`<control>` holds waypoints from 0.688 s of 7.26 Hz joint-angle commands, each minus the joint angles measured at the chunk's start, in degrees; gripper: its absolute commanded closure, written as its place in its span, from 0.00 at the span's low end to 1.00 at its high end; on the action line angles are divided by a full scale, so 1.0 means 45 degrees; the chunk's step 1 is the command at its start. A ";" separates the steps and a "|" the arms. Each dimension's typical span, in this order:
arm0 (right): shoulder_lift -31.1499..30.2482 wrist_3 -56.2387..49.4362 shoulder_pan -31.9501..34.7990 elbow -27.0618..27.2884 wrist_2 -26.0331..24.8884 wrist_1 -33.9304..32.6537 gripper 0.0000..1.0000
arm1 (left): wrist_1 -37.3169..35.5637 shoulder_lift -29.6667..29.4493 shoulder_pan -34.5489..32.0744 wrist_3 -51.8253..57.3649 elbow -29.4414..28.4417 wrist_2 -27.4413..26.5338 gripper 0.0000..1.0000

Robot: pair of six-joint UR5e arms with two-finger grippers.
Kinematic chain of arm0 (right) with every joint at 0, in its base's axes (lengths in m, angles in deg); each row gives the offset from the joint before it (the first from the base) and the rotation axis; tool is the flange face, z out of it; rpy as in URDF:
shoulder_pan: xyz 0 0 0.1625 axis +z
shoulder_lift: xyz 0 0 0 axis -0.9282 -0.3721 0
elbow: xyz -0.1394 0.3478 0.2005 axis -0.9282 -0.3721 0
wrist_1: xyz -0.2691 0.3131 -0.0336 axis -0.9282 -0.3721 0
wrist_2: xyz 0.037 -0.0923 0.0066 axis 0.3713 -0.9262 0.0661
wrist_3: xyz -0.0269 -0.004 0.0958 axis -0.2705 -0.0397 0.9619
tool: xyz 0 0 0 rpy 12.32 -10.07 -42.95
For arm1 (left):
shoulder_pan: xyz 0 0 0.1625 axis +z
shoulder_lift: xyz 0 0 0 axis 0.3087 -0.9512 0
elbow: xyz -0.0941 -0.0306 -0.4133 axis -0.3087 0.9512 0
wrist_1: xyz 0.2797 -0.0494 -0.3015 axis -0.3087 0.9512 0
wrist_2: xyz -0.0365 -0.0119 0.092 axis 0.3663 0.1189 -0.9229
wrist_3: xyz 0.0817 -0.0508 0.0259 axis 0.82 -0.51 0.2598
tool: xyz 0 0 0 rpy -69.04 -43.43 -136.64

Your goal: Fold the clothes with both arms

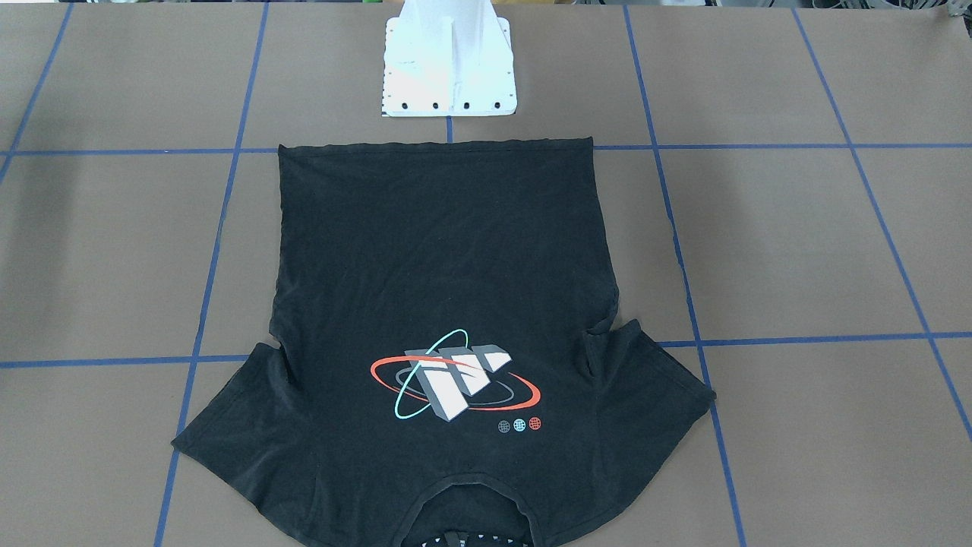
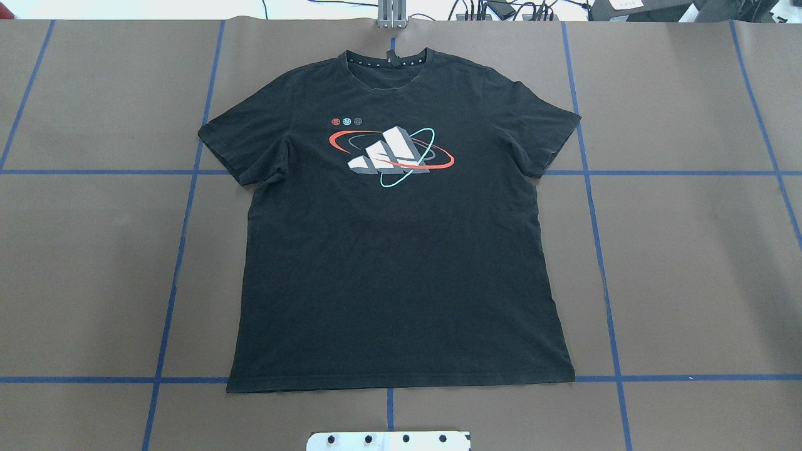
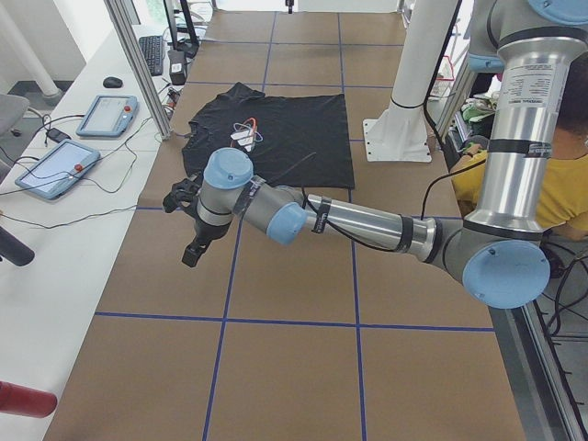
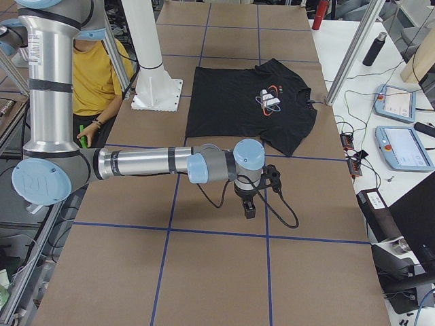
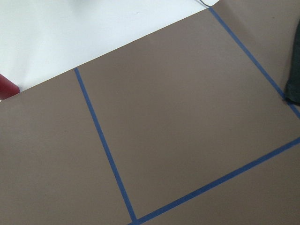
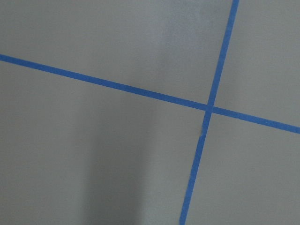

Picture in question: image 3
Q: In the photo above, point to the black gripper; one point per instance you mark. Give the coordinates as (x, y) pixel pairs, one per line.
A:
(206, 231)

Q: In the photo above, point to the black printed t-shirt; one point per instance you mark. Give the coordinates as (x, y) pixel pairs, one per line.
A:
(304, 141)

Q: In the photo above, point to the brown paper table cover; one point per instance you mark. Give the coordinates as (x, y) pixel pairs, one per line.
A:
(322, 339)

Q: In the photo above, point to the far teach pendant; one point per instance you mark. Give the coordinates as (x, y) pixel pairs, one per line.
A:
(108, 116)

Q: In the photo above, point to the teach pendant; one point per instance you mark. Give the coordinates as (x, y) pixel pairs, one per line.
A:
(59, 170)
(108, 116)

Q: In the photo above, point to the near teach pendant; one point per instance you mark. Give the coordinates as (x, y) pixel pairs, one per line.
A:
(59, 170)

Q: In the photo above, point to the black power adapter box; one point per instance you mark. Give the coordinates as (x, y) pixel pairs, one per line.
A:
(177, 67)

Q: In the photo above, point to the black computer mouse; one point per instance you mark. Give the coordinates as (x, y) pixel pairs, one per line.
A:
(112, 82)

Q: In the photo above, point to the black keyboard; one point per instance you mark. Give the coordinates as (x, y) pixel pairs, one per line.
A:
(152, 49)

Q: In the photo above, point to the red bottle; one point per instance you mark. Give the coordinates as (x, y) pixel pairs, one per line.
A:
(24, 401)

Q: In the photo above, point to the person in yellow shirt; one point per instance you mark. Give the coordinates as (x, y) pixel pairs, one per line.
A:
(562, 205)

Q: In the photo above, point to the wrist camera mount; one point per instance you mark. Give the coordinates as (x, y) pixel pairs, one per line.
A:
(184, 195)

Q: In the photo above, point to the aluminium frame post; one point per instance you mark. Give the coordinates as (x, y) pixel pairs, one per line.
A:
(120, 19)

